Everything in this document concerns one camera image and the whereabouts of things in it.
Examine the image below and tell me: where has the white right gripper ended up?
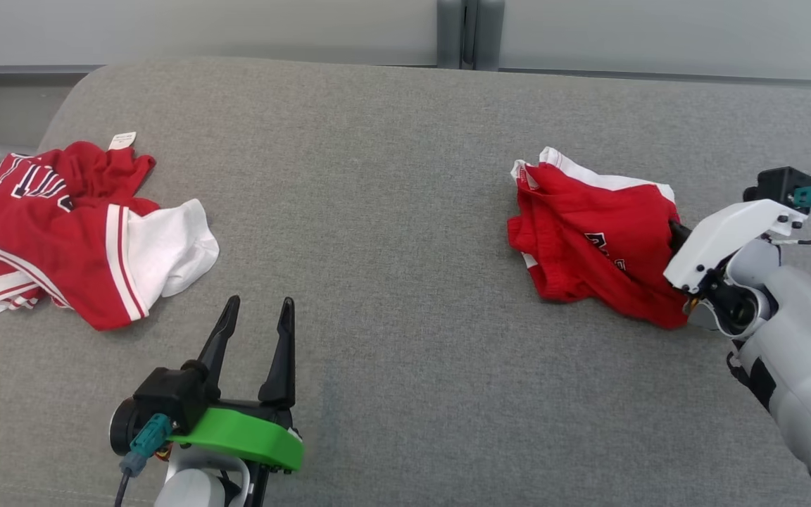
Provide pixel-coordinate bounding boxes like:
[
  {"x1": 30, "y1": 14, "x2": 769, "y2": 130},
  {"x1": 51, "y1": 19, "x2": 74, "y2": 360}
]
[{"x1": 664, "y1": 199, "x2": 809, "y2": 294}]

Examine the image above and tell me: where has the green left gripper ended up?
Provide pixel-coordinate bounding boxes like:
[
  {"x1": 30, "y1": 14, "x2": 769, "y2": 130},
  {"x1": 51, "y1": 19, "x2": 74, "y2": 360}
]
[{"x1": 166, "y1": 296, "x2": 304, "y2": 472}]

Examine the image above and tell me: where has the red white basketball jersey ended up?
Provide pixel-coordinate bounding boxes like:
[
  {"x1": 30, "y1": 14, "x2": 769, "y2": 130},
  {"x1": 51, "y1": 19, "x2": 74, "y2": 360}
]
[{"x1": 0, "y1": 132, "x2": 220, "y2": 332}]

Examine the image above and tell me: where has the teal left camera connector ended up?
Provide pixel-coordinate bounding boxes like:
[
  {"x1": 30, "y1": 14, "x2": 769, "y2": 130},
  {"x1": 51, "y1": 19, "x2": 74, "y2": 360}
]
[{"x1": 120, "y1": 414, "x2": 172, "y2": 477}]

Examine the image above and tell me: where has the grey partition post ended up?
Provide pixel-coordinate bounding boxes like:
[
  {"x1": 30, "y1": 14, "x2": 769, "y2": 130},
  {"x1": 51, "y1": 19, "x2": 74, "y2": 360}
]
[
  {"x1": 476, "y1": 0, "x2": 505, "y2": 71},
  {"x1": 437, "y1": 0, "x2": 464, "y2": 69}
]

